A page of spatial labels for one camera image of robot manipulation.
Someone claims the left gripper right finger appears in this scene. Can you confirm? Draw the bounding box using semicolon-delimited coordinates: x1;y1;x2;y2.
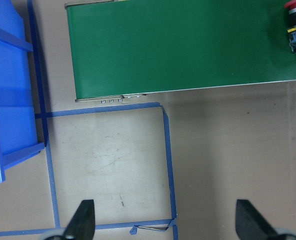
235;199;279;240

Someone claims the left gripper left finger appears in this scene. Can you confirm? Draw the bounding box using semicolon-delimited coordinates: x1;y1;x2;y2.
62;199;95;240

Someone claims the left blue bin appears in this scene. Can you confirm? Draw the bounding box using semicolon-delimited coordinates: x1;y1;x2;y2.
0;0;44;183

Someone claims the green conveyor belt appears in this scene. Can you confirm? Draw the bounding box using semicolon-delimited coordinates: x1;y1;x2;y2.
65;0;296;100

